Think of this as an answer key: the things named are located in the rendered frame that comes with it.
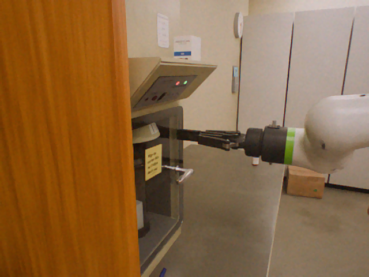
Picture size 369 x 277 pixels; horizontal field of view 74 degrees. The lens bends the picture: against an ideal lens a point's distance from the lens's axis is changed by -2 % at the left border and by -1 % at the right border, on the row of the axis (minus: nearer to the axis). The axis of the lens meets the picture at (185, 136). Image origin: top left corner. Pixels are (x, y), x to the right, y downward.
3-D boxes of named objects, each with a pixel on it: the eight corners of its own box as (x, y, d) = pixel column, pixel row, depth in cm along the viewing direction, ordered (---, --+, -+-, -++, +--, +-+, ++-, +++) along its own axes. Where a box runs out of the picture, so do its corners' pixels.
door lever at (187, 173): (164, 184, 68) (163, 175, 67) (179, 172, 76) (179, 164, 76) (181, 188, 66) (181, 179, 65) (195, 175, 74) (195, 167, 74)
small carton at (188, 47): (173, 62, 62) (173, 36, 60) (183, 62, 66) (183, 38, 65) (191, 61, 59) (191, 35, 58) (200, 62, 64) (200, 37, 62)
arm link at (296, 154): (345, 183, 58) (346, 141, 62) (361, 166, 47) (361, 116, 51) (283, 173, 64) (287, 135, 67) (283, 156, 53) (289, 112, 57)
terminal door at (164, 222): (125, 290, 58) (112, 123, 47) (181, 221, 84) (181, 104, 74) (128, 291, 57) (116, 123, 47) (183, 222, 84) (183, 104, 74)
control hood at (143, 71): (107, 113, 46) (103, 58, 44) (180, 97, 75) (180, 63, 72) (161, 118, 42) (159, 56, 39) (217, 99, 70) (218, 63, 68)
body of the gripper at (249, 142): (264, 125, 66) (230, 122, 70) (260, 132, 58) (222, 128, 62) (263, 152, 68) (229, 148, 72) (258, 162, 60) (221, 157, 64)
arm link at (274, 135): (282, 172, 58) (284, 160, 66) (287, 124, 55) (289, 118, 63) (256, 169, 61) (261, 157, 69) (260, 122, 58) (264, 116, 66)
